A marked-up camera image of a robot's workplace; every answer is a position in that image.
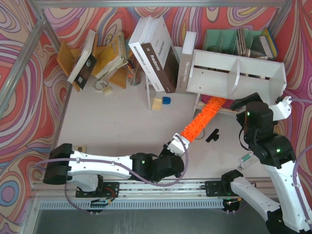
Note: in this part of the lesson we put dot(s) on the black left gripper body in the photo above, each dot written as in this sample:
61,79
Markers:
167,150

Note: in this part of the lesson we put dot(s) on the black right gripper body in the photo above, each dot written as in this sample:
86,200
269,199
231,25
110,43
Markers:
245,102

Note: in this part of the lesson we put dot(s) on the orange microfiber duster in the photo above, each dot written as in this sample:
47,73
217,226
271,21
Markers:
192,131

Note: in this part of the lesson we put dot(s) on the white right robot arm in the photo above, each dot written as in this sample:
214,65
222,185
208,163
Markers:
291,214

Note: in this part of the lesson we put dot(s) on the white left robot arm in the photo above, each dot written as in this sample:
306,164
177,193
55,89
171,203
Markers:
86,171

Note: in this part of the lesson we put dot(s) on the white wooden bookshelf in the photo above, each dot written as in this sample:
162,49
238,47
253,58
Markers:
233,77

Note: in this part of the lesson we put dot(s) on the magenta folder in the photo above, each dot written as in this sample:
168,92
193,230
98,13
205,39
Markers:
206,98

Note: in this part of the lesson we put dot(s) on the black binder clip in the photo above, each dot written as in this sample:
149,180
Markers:
213,136

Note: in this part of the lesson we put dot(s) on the white glue tube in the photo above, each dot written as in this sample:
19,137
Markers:
246,160

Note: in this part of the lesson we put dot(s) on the grey upright book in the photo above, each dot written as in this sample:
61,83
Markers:
186,58

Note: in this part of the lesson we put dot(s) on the yellow sticky note pad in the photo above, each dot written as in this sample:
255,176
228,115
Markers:
157,103

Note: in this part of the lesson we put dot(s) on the teal file organizer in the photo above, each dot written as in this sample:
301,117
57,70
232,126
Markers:
241,42

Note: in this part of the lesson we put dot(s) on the blue small cube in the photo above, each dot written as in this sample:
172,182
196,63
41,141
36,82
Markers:
166,100

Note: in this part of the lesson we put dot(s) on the beige digital timer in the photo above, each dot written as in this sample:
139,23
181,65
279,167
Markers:
80,148

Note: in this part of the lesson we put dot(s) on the clear pen cup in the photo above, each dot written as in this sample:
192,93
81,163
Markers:
133,76

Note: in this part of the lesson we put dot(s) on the large white brown book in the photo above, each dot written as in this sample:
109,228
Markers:
153,48

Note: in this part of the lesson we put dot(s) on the white black leaning book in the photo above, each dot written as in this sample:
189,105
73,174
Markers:
84,62

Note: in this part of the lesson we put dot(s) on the wooden book stand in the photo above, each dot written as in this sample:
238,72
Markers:
66,55

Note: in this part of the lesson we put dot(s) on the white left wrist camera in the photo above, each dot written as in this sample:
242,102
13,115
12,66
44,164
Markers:
178,145

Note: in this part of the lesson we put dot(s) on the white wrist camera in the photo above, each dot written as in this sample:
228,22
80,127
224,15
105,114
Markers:
282,110
178,145

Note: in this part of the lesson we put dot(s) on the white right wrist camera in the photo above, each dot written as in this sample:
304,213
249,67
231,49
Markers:
282,110

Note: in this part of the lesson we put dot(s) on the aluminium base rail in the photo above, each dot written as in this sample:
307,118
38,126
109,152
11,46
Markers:
186,188

